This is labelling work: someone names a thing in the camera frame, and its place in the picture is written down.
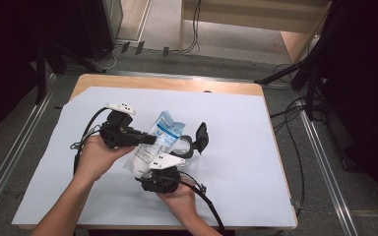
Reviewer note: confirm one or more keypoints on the metal floor rail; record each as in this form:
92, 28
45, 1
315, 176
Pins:
328, 173
13, 154

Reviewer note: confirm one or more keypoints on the person's left hand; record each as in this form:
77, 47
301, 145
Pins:
95, 159

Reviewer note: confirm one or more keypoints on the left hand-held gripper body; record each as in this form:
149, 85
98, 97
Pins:
118, 136

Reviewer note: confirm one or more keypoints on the dark cabinet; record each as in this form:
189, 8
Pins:
98, 26

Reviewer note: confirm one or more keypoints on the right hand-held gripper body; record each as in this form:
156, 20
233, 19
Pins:
162, 180

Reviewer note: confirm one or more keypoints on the light wooden shelf unit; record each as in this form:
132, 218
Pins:
252, 13

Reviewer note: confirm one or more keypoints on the person's right hand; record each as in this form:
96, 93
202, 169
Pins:
183, 201

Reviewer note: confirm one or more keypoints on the black tripod stand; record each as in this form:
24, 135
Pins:
311, 62

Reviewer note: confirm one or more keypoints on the black metal stand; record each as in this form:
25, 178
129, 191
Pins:
41, 72

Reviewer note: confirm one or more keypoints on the blue and white refill pouch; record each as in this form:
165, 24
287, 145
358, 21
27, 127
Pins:
164, 131

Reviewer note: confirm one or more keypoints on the white paper table cover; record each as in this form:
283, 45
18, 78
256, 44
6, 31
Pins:
236, 147

